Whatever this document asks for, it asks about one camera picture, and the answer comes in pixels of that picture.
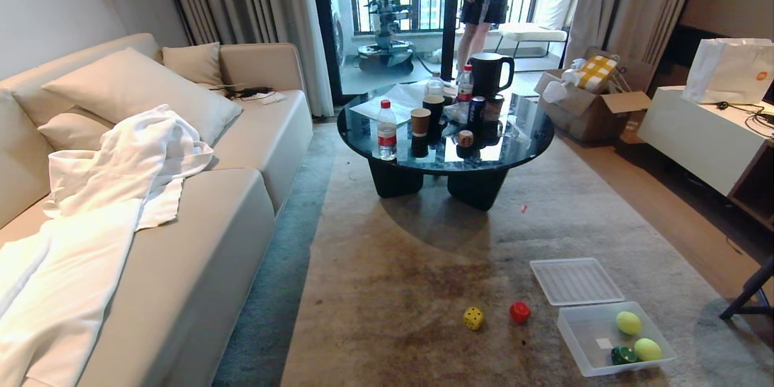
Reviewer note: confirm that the cardboard box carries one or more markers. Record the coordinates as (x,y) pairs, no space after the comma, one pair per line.
(589,112)

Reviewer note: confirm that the clear plastic box lid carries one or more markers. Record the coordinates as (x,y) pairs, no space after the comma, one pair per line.
(576,281)

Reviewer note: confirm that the clear plastic box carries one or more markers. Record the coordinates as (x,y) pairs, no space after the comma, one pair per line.
(583,338)

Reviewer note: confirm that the yellow-green tennis ball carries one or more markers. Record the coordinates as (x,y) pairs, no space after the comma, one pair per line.
(629,322)
(647,349)

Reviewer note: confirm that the clear plastic water bottle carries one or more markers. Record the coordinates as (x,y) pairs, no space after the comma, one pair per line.
(386,133)

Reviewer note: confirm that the brown paper cup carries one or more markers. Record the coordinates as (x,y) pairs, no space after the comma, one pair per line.
(420,121)

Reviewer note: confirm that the round black glass coffee table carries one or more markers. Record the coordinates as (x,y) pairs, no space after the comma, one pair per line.
(447,151)

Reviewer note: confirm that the white paper sheet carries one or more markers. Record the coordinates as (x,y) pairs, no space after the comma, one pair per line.
(393,103)

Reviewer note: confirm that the black cup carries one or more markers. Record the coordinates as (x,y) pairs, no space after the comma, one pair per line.
(433,110)

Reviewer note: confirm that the blue drink can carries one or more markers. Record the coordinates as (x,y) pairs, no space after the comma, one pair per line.
(476,112)

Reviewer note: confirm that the red-capped drink bottle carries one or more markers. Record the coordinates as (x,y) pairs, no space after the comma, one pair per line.
(465,86)

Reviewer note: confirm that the wheeled robot on balcony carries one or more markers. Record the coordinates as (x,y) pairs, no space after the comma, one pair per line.
(387,30)

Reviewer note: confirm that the black electric kettle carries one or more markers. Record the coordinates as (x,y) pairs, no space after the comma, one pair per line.
(488,72)

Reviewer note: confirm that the beige sofa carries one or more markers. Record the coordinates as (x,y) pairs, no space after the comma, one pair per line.
(242,151)

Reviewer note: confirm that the black power adapter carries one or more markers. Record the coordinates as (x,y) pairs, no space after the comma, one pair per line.
(254,92)

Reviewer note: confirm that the beige rug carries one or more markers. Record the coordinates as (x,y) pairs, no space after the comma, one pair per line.
(484,290)

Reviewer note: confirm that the yellow die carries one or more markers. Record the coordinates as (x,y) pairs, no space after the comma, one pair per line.
(473,318)

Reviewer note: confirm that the red die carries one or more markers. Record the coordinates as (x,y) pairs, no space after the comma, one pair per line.
(519,312)

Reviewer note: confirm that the person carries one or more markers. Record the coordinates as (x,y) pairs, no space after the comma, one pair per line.
(484,0)

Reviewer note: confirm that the grey curtain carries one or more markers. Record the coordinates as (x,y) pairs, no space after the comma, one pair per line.
(629,0)
(260,12)

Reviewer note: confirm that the white lounge chair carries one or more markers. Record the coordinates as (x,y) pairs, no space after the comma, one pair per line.
(538,24)

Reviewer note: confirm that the small beige cushion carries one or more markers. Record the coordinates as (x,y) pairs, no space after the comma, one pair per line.
(195,63)

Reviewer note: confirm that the yellow checked cloth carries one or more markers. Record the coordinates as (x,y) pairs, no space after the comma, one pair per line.
(595,71)

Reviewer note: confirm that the large beige cushion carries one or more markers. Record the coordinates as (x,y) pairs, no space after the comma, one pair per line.
(139,94)

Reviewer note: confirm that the white blanket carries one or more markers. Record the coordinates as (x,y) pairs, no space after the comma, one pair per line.
(115,187)

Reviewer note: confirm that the green die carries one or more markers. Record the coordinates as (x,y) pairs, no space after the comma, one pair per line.
(623,355)

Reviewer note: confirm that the white cabinet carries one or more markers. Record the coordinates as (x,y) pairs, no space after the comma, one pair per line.
(701,139)

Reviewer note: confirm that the flat beige cushion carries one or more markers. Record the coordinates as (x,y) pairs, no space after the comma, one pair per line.
(72,130)

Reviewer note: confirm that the white paper bag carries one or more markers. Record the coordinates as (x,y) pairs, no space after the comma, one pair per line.
(728,69)

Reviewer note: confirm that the black chair leg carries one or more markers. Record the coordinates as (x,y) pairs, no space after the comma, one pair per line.
(750,293)

